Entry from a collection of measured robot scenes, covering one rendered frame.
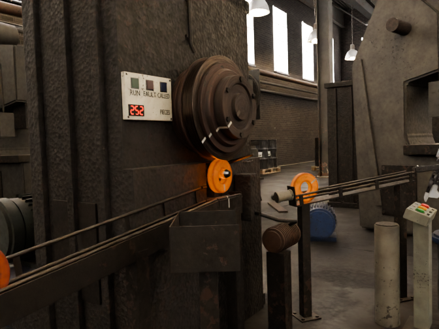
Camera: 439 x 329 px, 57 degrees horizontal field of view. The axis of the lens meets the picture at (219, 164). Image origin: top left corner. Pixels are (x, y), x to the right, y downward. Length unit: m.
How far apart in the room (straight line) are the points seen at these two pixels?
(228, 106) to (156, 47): 0.39
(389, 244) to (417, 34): 2.52
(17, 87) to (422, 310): 5.03
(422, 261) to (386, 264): 0.16
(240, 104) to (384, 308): 1.27
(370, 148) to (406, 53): 0.96
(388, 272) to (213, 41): 1.45
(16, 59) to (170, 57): 4.18
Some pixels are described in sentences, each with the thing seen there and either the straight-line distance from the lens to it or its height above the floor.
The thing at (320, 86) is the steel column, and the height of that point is 2.31.
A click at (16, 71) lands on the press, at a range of 5.86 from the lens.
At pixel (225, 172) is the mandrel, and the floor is 0.82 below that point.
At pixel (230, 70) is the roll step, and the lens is 1.88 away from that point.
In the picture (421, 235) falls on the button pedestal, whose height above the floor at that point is 0.48.
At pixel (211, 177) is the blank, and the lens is 1.82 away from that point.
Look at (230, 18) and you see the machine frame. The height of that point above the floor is 1.62.
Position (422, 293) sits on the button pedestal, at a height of 0.19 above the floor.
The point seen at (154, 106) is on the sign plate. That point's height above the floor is 1.12.
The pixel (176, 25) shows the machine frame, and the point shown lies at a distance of 1.91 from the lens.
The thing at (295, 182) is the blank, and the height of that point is 0.74.
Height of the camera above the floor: 0.96
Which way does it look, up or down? 3 degrees down
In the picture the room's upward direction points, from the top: 2 degrees counter-clockwise
